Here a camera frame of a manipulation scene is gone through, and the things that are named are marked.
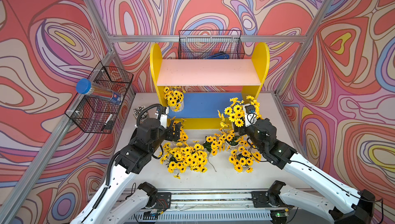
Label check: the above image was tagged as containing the sunflower pot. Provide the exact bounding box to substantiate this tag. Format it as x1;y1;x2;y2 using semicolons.
228;140;264;173
203;134;226;156
182;143;208;173
173;120;189;143
218;95;262;128
219;129;243;151
164;86;185;113
159;142;187;179

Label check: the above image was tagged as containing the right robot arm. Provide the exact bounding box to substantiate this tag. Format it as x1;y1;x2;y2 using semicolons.
236;119;375;224

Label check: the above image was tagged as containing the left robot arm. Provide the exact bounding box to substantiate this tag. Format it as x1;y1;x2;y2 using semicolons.
71;104;181;224

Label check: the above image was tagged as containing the clear jar of pencils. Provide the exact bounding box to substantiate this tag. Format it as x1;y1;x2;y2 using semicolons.
133;105;149;120

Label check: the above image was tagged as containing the black marker in basket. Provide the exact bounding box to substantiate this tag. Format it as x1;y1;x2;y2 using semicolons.
101;114;114;131

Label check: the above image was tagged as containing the yellow shelf unit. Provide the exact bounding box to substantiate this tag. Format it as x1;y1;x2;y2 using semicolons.
150;43;270;129

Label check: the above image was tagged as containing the blue item in rear basket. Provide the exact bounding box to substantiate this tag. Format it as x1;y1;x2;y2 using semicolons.
205;52;230;59

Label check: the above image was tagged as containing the blue capped pencil tube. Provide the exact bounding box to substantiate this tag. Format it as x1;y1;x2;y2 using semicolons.
76;79;122;105

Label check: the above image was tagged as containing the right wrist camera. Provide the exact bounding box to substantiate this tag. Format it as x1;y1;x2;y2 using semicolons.
243;104;257;127

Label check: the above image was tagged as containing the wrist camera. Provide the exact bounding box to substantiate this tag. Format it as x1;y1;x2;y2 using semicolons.
155;105;169;128
243;104;257;127

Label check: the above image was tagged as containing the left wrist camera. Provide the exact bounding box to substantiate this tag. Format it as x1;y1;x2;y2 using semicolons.
155;105;169;128

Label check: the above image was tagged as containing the black wire basket left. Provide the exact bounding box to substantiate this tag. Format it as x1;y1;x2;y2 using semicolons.
65;63;134;133

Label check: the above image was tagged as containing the black wire basket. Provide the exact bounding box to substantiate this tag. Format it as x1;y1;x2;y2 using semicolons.
178;29;245;59
65;63;134;133

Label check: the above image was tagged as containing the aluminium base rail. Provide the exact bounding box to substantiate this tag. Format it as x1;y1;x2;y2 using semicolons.
86;187;340;223

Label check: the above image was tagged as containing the black wire basket rear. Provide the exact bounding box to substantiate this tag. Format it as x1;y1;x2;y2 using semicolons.
178;29;245;59

